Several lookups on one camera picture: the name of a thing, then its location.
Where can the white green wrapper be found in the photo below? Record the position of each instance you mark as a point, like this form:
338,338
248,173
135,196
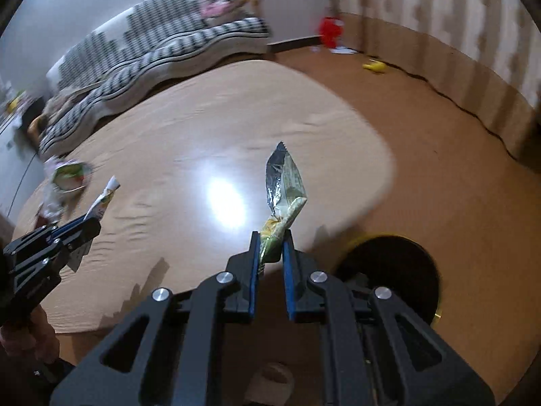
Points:
103,198

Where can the beige slipper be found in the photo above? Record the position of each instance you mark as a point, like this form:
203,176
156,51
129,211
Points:
272,382

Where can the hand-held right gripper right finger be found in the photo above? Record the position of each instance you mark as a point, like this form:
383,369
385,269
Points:
289,270

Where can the black bin with yellow rim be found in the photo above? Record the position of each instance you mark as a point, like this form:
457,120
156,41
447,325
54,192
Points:
389,270

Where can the black white striped sofa cover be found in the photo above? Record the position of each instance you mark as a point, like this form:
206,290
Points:
126,59

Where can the red bag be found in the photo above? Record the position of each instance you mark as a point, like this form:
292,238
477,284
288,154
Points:
332,29

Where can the person's left hand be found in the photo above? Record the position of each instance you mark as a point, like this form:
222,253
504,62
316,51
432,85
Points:
25,338

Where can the pink cushion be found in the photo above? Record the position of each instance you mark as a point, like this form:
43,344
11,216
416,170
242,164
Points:
215,7

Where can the white dresser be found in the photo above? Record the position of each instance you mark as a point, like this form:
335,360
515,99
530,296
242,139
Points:
8,156

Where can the green silver-lined snack wrapper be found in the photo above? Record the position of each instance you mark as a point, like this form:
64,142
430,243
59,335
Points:
283,177

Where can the yellow box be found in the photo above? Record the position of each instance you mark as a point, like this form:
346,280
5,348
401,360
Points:
14,103

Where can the white paper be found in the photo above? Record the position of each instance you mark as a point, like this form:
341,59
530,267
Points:
344,50

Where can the brown cloth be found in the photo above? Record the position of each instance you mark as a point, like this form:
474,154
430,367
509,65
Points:
59,105

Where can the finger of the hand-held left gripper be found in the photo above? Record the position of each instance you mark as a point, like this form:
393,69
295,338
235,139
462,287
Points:
86,230
63,228

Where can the clear plastic wrapper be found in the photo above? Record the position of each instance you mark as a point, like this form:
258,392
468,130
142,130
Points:
69,175

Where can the yellow toy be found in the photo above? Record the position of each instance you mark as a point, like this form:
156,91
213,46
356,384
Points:
375,67

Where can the beige patterned curtain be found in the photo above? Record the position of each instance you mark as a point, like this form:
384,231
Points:
443,8

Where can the wooden sofa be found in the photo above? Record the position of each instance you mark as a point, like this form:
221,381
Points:
255,6

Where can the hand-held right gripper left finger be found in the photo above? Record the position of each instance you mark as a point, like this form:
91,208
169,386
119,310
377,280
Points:
253,270

